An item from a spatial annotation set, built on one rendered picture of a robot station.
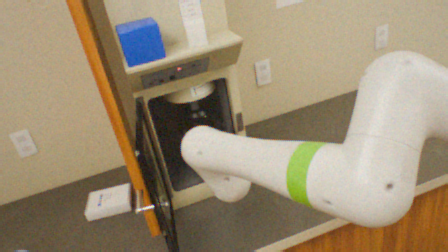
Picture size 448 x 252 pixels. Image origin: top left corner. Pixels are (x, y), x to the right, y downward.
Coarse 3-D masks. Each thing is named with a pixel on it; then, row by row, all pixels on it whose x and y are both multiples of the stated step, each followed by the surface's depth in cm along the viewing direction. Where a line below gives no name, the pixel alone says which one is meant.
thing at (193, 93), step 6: (198, 84) 116; (204, 84) 117; (210, 84) 120; (180, 90) 116; (186, 90) 115; (192, 90) 115; (198, 90) 116; (204, 90) 117; (210, 90) 119; (168, 96) 119; (174, 96) 117; (180, 96) 116; (186, 96) 116; (192, 96) 116; (198, 96) 116; (204, 96) 117; (174, 102) 117; (180, 102) 116; (186, 102) 116
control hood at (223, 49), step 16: (224, 32) 106; (176, 48) 101; (192, 48) 98; (208, 48) 97; (224, 48) 99; (240, 48) 102; (144, 64) 94; (160, 64) 95; (176, 64) 97; (224, 64) 108; (176, 80) 107
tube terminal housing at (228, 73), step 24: (120, 0) 96; (144, 0) 98; (168, 0) 99; (216, 0) 103; (168, 24) 102; (216, 24) 106; (120, 48) 101; (216, 72) 113; (144, 96) 109; (192, 192) 129
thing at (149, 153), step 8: (136, 104) 103; (136, 112) 98; (136, 120) 94; (144, 120) 107; (136, 128) 90; (144, 128) 102; (136, 136) 87; (144, 136) 98; (136, 144) 83; (144, 144) 93; (152, 144) 112; (136, 152) 81; (144, 152) 90; (152, 152) 107; (152, 160) 102; (152, 168) 97; (144, 176) 83; (152, 176) 93; (160, 176) 112; (160, 184) 107; (152, 192) 86; (160, 192) 102; (152, 200) 87; (160, 200) 97; (168, 200) 118; (168, 208) 112; (160, 224) 91; (168, 224) 102; (168, 240) 94; (168, 248) 95
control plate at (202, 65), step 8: (184, 64) 99; (192, 64) 100; (200, 64) 102; (208, 64) 104; (160, 72) 98; (168, 72) 100; (176, 72) 102; (184, 72) 103; (192, 72) 105; (200, 72) 107; (144, 80) 99; (152, 80) 101; (168, 80) 105; (144, 88) 104
